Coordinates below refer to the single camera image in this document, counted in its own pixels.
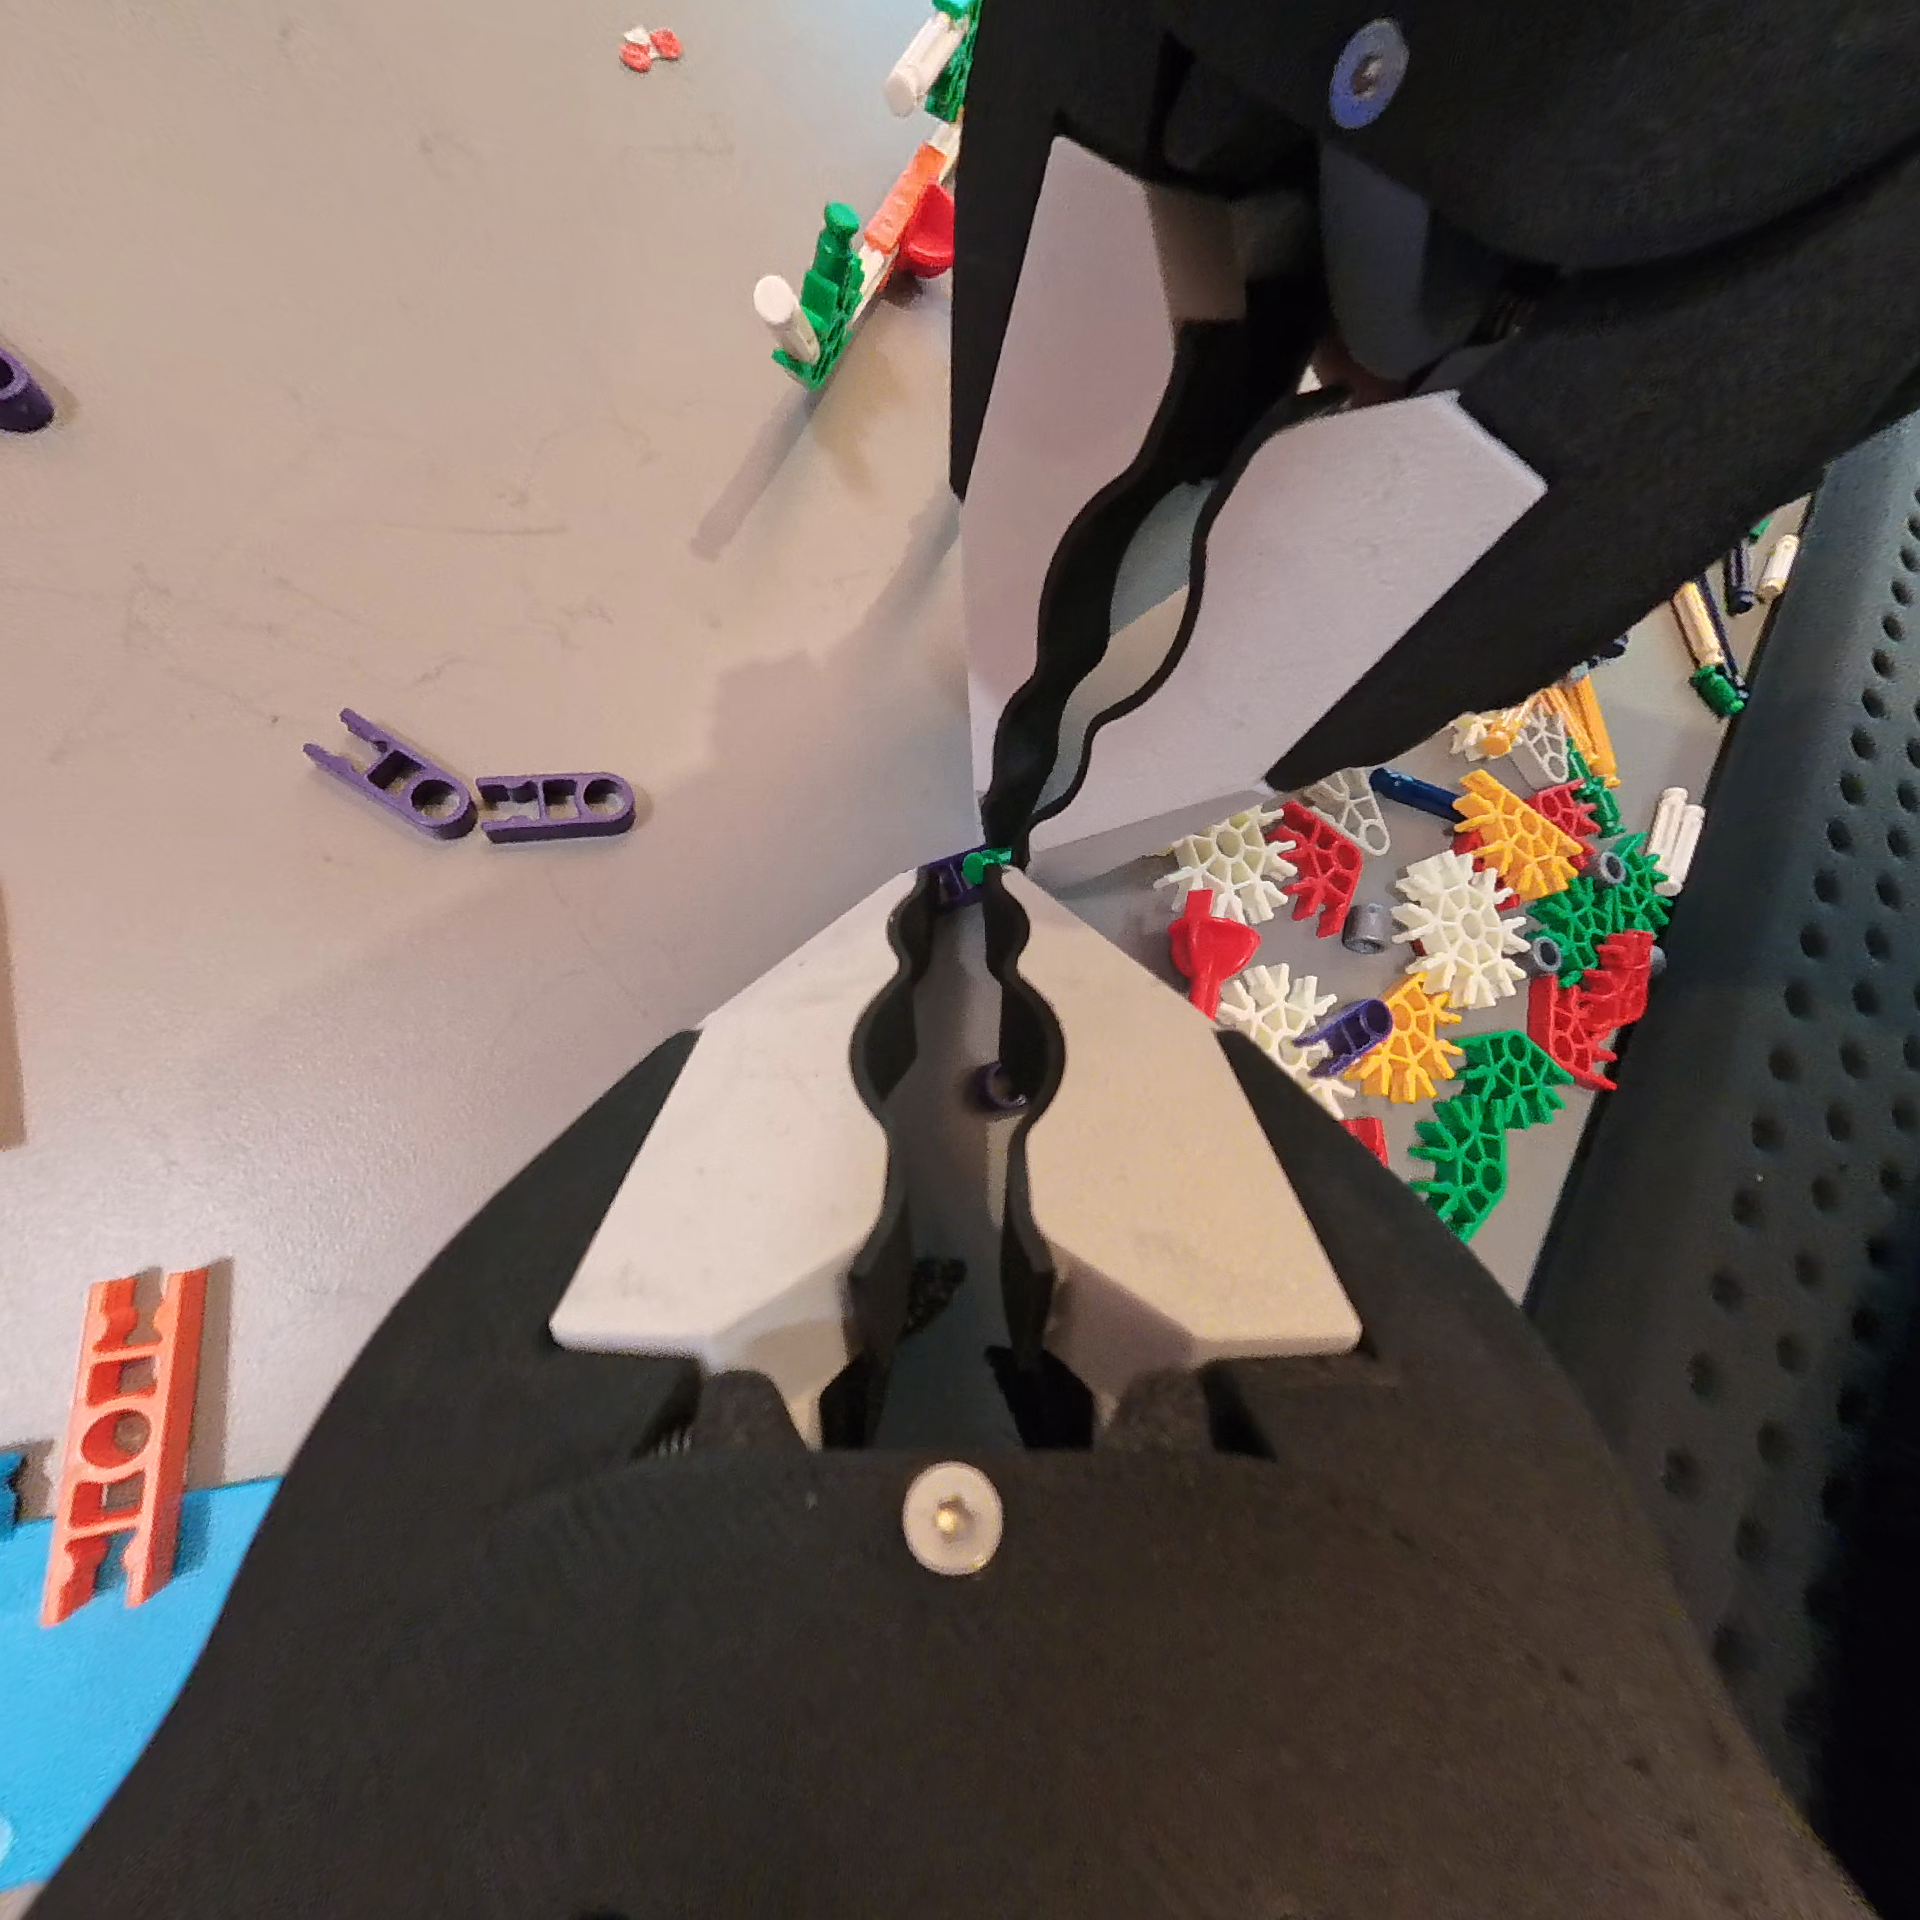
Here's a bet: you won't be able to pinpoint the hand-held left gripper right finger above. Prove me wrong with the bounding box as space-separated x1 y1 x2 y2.
987 872 1367 1400

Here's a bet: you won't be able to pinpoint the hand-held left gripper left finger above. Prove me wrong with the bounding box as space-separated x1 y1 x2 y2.
551 870 951 1373

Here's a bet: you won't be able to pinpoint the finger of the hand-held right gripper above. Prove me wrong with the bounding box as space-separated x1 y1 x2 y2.
1016 390 1549 880
959 134 1327 845

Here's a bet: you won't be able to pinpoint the toy rail assembly with spool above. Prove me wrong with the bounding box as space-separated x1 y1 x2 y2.
755 0 963 394

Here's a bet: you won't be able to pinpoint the red toy spool piece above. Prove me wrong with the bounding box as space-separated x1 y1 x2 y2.
1169 890 1263 1021

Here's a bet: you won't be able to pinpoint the yellow toy connector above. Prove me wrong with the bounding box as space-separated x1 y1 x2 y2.
1452 768 1584 903
1345 972 1466 1104

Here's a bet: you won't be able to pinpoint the green toy connector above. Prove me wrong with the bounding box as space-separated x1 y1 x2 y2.
1408 1102 1532 1242
1527 870 1653 984
1452 1031 1578 1127
1592 839 1674 940

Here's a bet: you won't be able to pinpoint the yellow toy rod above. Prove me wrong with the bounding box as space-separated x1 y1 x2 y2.
1553 681 1625 788

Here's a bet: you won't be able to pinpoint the joined purple toy connectors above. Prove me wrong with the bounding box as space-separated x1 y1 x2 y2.
304 709 637 845

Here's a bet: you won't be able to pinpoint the cyan toy panel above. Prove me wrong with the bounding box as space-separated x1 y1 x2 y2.
0 1476 288 1863

